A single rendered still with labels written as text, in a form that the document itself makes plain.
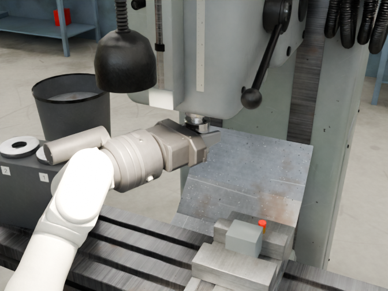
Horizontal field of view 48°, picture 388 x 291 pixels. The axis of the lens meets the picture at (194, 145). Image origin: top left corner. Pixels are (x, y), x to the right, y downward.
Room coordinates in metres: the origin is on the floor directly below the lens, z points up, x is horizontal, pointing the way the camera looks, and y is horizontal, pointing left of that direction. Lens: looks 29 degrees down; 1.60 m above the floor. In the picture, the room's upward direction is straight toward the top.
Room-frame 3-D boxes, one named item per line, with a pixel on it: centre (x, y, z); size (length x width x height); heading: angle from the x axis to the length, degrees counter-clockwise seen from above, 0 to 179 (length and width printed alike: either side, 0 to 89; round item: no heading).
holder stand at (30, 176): (0.89, 0.36, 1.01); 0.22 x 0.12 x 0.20; 73
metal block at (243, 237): (0.66, -0.10, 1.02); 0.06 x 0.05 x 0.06; 66
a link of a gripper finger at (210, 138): (0.68, -0.03, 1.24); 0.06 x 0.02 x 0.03; 130
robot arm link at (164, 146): (0.64, 0.06, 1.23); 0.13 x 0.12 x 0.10; 41
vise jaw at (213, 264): (0.61, -0.08, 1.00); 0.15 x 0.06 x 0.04; 66
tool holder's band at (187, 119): (0.70, -0.01, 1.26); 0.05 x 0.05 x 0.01
